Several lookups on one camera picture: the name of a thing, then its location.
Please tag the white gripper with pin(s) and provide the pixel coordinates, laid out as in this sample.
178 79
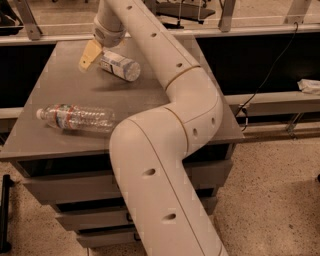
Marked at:
107 36

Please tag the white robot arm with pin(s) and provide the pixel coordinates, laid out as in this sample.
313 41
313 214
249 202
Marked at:
147 149

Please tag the clear plastic water bottle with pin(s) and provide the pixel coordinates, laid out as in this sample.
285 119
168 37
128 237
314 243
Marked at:
78 118

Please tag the black chair base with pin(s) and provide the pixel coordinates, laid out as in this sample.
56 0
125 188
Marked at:
182 11

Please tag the grey drawer cabinet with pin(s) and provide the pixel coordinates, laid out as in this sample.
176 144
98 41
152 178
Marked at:
37 149

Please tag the top grey drawer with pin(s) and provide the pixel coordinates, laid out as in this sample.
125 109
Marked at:
206 177

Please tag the grey drawer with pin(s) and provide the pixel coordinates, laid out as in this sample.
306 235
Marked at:
206 177
103 214
106 237

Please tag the middle grey drawer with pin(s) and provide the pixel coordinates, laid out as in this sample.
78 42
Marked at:
103 214

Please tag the bottom grey drawer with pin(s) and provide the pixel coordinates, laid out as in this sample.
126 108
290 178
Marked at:
106 237

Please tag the grey metal railing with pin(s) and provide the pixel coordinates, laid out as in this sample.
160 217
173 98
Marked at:
74 19

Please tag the black stand left edge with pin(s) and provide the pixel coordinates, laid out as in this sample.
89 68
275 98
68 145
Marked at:
7 183

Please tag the white packet on ledge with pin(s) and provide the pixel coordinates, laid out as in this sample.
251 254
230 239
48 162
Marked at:
309 86

